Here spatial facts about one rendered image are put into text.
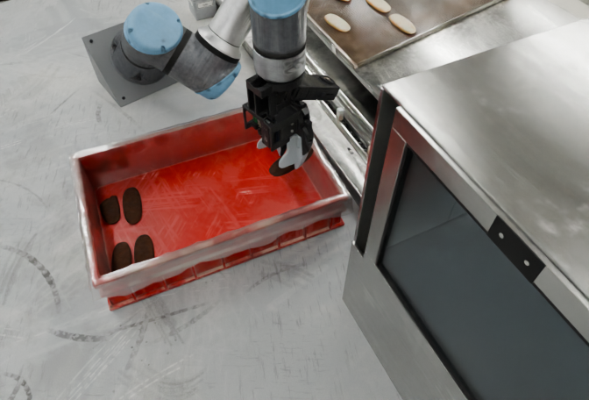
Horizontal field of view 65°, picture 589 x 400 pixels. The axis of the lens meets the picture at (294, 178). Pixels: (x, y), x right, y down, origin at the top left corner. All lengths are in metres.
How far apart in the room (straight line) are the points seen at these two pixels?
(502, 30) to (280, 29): 0.82
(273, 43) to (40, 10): 1.23
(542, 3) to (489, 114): 0.98
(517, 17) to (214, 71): 0.79
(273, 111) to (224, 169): 0.37
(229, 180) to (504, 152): 0.69
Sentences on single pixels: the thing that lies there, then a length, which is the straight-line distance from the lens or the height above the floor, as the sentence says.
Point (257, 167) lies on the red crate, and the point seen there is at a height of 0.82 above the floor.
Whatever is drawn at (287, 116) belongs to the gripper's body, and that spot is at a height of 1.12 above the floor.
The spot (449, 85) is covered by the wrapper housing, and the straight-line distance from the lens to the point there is 0.51.
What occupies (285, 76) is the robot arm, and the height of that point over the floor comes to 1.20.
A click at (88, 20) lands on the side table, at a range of 1.66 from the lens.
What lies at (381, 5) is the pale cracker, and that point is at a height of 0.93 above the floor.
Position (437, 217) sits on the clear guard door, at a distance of 0.49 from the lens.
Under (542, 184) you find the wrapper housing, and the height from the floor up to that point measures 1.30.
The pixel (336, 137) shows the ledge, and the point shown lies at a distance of 1.06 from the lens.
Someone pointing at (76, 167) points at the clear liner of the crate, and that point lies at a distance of 1.01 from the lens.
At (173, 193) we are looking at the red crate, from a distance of 1.03.
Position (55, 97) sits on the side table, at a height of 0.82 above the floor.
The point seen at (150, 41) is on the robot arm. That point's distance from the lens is 1.08.
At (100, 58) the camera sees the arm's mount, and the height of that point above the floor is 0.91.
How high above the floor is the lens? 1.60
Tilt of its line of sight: 50 degrees down
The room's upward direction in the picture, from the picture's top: straight up
